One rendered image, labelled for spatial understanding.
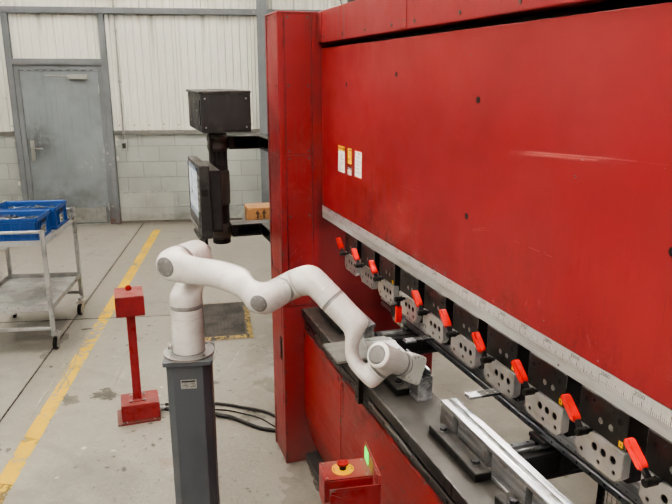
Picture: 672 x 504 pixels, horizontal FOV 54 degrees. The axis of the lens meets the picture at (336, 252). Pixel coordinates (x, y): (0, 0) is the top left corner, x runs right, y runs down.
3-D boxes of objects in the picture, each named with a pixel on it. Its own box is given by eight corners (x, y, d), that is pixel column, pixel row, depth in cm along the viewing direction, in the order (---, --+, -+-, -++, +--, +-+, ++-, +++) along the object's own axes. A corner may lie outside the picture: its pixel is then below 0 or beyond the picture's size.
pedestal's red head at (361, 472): (319, 494, 222) (318, 446, 217) (365, 488, 225) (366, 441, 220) (329, 532, 203) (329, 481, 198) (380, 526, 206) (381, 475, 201)
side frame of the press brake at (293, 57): (275, 440, 378) (263, 15, 320) (411, 417, 405) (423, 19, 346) (286, 464, 356) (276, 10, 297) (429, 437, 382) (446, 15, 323)
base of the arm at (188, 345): (160, 364, 241) (156, 316, 236) (166, 344, 259) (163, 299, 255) (213, 361, 243) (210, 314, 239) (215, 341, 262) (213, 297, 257)
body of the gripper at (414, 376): (405, 381, 218) (421, 387, 226) (415, 352, 219) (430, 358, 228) (387, 375, 222) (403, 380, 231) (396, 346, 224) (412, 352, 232)
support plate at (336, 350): (322, 346, 260) (322, 343, 260) (384, 338, 268) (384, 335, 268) (337, 364, 243) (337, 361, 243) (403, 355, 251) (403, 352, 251)
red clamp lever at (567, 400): (560, 393, 150) (579, 434, 144) (576, 390, 151) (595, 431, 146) (557, 396, 151) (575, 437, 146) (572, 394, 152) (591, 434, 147)
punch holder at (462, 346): (450, 351, 208) (452, 302, 204) (473, 348, 211) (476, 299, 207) (474, 371, 195) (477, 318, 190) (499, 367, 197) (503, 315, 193)
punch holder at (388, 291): (378, 294, 263) (378, 254, 259) (397, 292, 266) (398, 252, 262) (393, 306, 250) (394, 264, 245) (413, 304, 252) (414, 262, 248)
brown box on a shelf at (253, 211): (242, 216, 506) (241, 200, 503) (276, 215, 509) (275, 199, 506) (241, 224, 477) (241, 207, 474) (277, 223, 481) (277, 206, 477)
